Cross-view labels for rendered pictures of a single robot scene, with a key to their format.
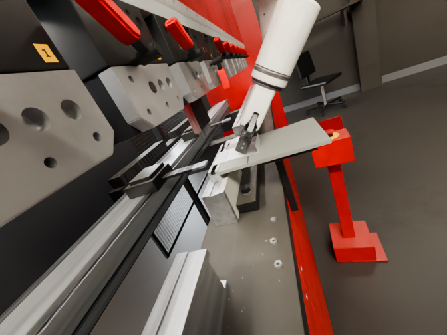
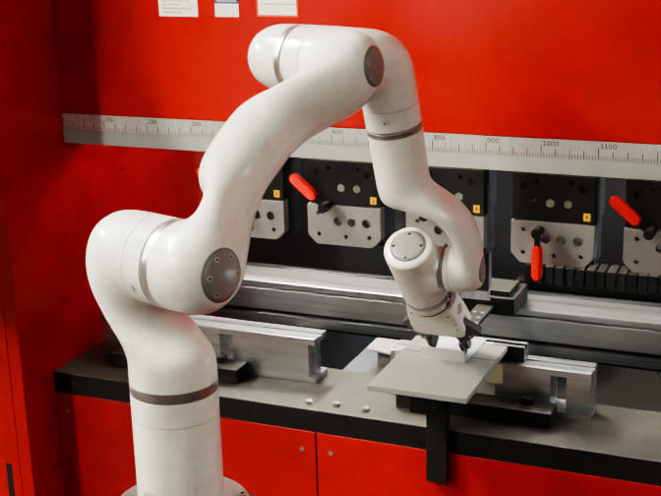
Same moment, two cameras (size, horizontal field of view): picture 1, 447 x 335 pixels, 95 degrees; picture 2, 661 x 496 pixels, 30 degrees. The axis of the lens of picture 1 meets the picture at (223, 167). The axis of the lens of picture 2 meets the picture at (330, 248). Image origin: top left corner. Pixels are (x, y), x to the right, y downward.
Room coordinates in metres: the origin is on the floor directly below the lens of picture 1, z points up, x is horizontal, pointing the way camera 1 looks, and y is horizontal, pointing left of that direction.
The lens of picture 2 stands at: (0.43, -2.22, 1.83)
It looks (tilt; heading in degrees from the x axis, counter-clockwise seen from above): 16 degrees down; 93
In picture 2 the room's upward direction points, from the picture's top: 2 degrees counter-clockwise
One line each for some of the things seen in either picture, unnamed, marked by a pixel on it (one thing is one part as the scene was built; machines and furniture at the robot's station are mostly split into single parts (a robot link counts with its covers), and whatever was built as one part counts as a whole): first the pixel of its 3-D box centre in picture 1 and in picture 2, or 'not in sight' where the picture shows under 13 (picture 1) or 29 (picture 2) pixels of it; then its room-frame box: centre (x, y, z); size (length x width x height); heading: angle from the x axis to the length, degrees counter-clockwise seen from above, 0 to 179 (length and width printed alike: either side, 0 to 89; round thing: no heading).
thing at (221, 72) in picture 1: (220, 74); (537, 253); (0.69, -0.11, 1.20); 0.04 x 0.02 x 0.10; 70
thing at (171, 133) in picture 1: (185, 123); not in sight; (1.42, 0.11, 1.02); 0.44 x 0.06 x 0.04; 160
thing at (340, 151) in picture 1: (327, 138); not in sight; (0.88, -0.51, 0.75); 0.20 x 0.16 x 0.18; 152
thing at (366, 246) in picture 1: (355, 240); not in sight; (0.86, -0.54, 0.06); 0.25 x 0.20 x 0.12; 62
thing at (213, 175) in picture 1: (221, 159); (474, 345); (0.58, 0.00, 0.98); 0.20 x 0.03 x 0.03; 160
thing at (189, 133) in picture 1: (206, 125); not in sight; (1.07, -0.01, 1.01); 0.26 x 0.12 x 0.05; 70
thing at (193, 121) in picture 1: (199, 117); (464, 274); (0.56, 0.00, 1.13); 0.10 x 0.02 x 0.10; 160
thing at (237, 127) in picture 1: (250, 102); not in sight; (1.75, -0.44, 0.92); 1.68 x 0.06 x 0.10; 160
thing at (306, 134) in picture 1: (269, 144); (440, 367); (0.51, -0.14, 1.00); 0.26 x 0.18 x 0.01; 70
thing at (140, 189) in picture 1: (168, 172); (482, 305); (0.61, 0.16, 1.01); 0.26 x 0.12 x 0.05; 70
